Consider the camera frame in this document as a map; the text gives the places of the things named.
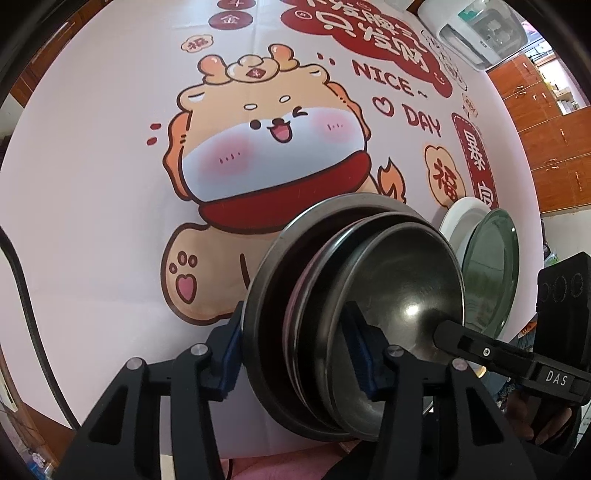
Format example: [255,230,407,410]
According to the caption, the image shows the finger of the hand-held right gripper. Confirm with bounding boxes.
[433,319,591,402]

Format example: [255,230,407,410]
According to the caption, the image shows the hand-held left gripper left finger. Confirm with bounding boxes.
[54,300,245,480]

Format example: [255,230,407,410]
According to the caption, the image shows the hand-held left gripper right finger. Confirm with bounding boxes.
[342,301,539,480]

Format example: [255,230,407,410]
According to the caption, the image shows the large steel bowl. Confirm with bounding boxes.
[241,194,444,441]

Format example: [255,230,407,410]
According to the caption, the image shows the green plate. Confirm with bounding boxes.
[461,209,518,342]

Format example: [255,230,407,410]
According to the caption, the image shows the small steel bowl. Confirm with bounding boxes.
[318,222,465,439]

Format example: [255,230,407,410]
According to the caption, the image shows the pink steel bowl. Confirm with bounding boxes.
[283,211,430,435]

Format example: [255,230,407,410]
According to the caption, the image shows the plain white plate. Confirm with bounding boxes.
[438,197,494,278]

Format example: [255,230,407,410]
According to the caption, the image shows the person's right hand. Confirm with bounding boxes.
[505,392,575,444]

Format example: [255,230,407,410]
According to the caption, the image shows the pink cloth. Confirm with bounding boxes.
[226,443,370,480]

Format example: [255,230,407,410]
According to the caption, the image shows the printed pink tablecloth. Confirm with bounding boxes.
[0,0,546,462]

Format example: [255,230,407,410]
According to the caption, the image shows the white countertop appliance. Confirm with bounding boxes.
[418,0,532,71]

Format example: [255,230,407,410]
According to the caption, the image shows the wooden wall cabinets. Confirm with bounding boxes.
[487,51,591,215]

